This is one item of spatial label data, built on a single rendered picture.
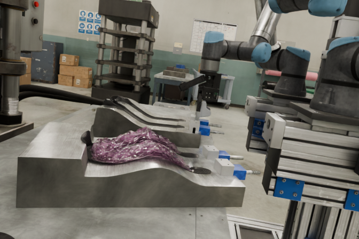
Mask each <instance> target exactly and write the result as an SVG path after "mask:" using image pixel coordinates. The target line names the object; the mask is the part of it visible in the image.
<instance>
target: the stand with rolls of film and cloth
mask: <svg viewBox="0 0 359 239"><path fill-rule="evenodd" d="M265 71H266V74H267V75H273V76H281V73H282V72H281V71H273V70H264V69H262V75H261V80H260V86H259V91H258V95H257V97H260V95H261V90H263V89H268V90H274V89H275V86H276V84H277V83H278V82H272V81H263V79H264V73H265ZM317 77H318V74H317V73H312V72H307V75H306V80H309V81H317ZM306 88H307V89H315V88H314V87H312V86H306Z"/></svg>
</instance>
